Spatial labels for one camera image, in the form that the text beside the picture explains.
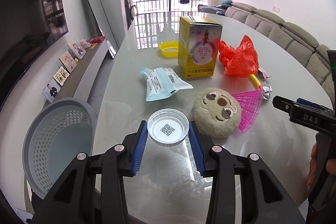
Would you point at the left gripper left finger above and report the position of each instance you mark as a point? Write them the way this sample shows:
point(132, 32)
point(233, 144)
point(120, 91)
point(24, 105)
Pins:
point(131, 151)

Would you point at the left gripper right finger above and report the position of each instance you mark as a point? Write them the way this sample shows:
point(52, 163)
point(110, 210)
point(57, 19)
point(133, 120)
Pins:
point(205, 153)

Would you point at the clear plastic lid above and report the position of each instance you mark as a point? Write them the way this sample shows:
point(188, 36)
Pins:
point(168, 127)

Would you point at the pink mesh net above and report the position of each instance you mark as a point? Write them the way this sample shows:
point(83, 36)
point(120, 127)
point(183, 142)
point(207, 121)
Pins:
point(250, 103)

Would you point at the red plastic bag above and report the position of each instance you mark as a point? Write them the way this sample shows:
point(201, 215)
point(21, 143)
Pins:
point(239, 62)

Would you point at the right hand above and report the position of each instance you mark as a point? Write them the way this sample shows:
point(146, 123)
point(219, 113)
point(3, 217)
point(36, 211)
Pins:
point(330, 167)

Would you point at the beige plush toy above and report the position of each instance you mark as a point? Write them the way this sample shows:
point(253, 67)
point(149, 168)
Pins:
point(216, 112)

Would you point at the crumpled silver foil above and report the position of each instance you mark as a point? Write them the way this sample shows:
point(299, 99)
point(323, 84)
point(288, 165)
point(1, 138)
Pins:
point(266, 90)

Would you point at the light blue wipes pack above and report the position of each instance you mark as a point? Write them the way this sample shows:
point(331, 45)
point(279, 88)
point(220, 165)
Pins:
point(162, 83)

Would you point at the yellow foam dart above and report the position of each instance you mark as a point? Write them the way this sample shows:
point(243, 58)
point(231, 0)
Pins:
point(255, 81)

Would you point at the grey plastic waste basket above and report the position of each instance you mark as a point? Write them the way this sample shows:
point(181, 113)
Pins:
point(60, 131)

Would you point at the pink snack wrapper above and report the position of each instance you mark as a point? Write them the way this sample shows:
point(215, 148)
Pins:
point(263, 74)

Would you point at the grey sofa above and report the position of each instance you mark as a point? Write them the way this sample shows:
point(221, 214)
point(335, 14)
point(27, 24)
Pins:
point(299, 43)

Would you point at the grey tv console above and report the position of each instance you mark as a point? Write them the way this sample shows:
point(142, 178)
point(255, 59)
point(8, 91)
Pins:
point(81, 79)

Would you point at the yellow cardboard box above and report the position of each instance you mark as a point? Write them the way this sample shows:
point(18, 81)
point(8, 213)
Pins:
point(198, 46)

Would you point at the yellow plastic tray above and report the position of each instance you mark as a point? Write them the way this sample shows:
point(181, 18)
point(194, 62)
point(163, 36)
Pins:
point(169, 49)

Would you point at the red package on console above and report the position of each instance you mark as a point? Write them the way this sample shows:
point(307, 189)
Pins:
point(97, 40)

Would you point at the pink plush on console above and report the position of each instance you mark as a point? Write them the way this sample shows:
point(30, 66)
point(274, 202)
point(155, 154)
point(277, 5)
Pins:
point(85, 44)

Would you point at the leaning floor mirror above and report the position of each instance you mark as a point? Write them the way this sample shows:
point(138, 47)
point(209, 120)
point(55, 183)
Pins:
point(104, 26)

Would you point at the blue patterned blanket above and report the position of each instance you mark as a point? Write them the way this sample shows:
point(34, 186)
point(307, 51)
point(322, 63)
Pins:
point(217, 9)

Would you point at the black television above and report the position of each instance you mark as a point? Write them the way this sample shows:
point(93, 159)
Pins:
point(28, 29)

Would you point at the photo frame man portrait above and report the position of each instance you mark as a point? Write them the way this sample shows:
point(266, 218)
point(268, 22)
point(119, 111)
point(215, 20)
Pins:
point(51, 90)

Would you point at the photo frame yellow pictures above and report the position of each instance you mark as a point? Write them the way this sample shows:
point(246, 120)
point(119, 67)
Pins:
point(61, 76)

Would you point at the photo frame dark figure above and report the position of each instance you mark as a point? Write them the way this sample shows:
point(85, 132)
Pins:
point(77, 49)

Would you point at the photo frame pale drawing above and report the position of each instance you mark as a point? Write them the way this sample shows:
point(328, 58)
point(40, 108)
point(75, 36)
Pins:
point(68, 61)

